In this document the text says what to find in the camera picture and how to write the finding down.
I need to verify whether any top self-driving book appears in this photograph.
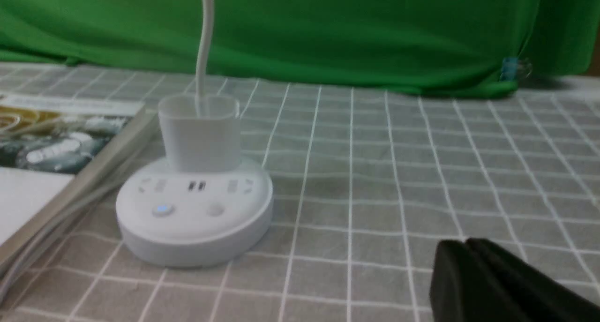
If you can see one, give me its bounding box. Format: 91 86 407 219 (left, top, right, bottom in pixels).
0 91 158 270

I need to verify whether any white desk lamp power strip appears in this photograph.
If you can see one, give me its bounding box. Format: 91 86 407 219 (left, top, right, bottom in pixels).
115 0 274 268

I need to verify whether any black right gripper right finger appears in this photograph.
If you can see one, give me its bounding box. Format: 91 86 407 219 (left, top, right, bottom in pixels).
466 238 600 322

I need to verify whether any green backdrop cloth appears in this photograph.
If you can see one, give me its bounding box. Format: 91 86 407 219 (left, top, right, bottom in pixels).
1 0 599 98

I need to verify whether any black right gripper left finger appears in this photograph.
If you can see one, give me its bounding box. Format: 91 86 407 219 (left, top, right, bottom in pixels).
429 240 531 322

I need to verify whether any white lamp power cable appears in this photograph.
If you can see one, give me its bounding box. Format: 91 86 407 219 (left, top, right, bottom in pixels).
0 139 165 304

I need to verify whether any grey checked tablecloth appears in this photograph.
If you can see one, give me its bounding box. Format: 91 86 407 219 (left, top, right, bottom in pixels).
1 76 599 322

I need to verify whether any blue binder clip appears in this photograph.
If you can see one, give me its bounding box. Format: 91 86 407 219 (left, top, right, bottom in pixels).
499 57 533 82

